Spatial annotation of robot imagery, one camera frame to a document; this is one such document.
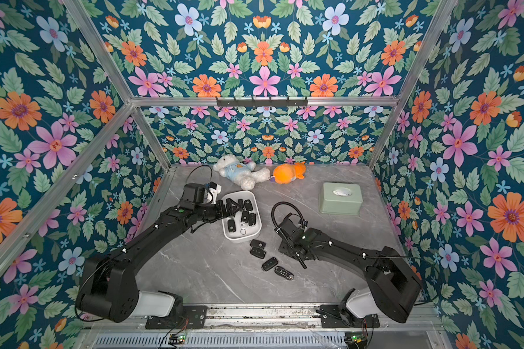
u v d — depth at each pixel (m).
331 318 0.72
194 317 0.73
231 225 0.95
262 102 0.93
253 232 0.91
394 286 0.42
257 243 0.90
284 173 1.07
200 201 0.69
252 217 0.98
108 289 0.42
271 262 0.85
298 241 0.63
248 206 1.01
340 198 0.97
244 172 1.08
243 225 0.96
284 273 0.82
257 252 0.88
